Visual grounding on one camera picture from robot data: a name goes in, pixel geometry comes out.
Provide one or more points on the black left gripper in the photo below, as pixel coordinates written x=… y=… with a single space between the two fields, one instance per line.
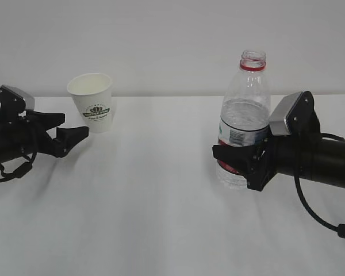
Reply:
x=31 y=128

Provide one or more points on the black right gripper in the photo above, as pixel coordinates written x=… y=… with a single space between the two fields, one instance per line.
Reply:
x=280 y=154

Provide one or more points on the clear plastic water bottle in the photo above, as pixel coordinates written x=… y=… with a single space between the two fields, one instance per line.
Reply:
x=245 y=110

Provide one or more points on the white paper coffee cup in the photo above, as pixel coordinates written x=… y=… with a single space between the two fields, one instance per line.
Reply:
x=92 y=95

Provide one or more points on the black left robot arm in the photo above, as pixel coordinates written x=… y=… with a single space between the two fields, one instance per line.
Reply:
x=10 y=151

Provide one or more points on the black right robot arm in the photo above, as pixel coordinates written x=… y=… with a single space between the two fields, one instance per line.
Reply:
x=324 y=163

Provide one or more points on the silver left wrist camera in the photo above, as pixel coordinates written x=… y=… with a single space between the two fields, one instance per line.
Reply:
x=15 y=99

